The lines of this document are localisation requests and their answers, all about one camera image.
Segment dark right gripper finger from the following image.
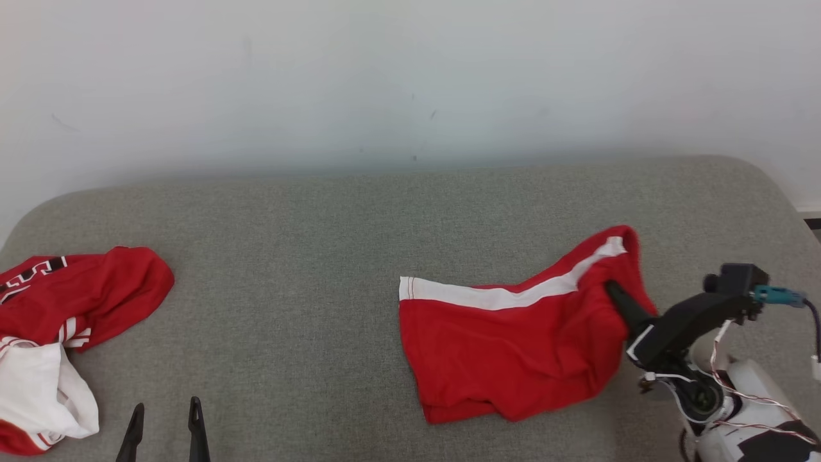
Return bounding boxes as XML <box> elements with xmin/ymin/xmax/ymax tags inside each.
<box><xmin>606</xmin><ymin>280</ymin><xmax>656</xmax><ymax>341</ymax></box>

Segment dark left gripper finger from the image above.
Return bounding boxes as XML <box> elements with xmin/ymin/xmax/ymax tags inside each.
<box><xmin>188</xmin><ymin>397</ymin><xmax>211</xmax><ymax>462</ymax></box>
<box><xmin>115</xmin><ymin>403</ymin><xmax>146</xmax><ymax>462</ymax></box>

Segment red shorts with white stripe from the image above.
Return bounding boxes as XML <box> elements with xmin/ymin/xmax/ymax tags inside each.
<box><xmin>398</xmin><ymin>225</ymin><xmax>659</xmax><ymax>425</ymax></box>

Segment thin red white wire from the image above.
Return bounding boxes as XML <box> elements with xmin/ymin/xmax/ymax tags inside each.
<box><xmin>706</xmin><ymin>321</ymin><xmax>821</xmax><ymax>445</ymax></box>

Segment black cable with teal plug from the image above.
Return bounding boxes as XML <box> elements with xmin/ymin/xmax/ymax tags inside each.
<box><xmin>754</xmin><ymin>286</ymin><xmax>821</xmax><ymax>360</ymax></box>

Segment red white basketball jersey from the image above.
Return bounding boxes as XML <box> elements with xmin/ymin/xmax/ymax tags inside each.
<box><xmin>0</xmin><ymin>246</ymin><xmax>175</xmax><ymax>456</ymax></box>

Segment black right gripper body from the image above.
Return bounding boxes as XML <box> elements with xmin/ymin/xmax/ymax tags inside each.
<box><xmin>627</xmin><ymin>294</ymin><xmax>754</xmax><ymax>373</ymax></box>

